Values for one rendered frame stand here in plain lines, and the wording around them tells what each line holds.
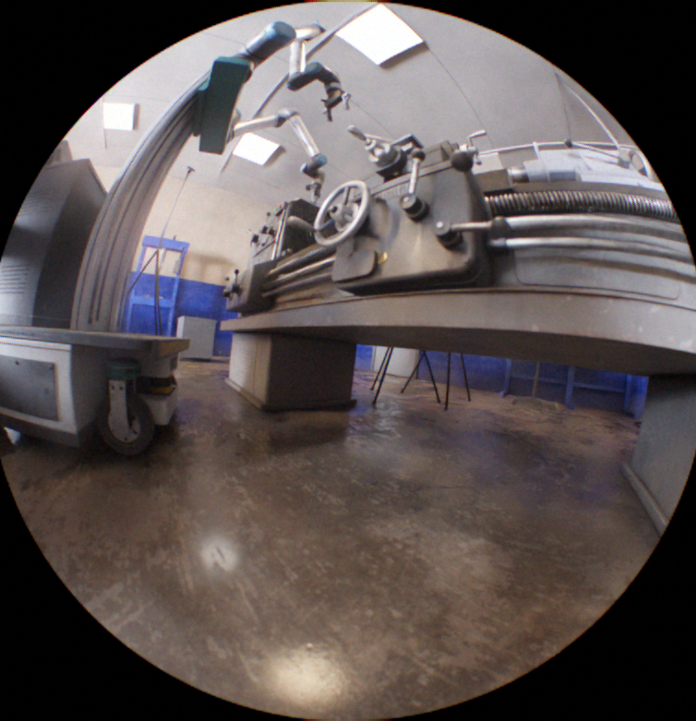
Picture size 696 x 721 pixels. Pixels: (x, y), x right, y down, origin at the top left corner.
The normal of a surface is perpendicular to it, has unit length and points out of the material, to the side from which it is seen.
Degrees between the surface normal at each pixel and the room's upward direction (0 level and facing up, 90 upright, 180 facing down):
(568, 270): 90
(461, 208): 90
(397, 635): 0
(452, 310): 90
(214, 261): 90
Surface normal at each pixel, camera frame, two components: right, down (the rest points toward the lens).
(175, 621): 0.11, -0.99
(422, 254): -0.72, -0.06
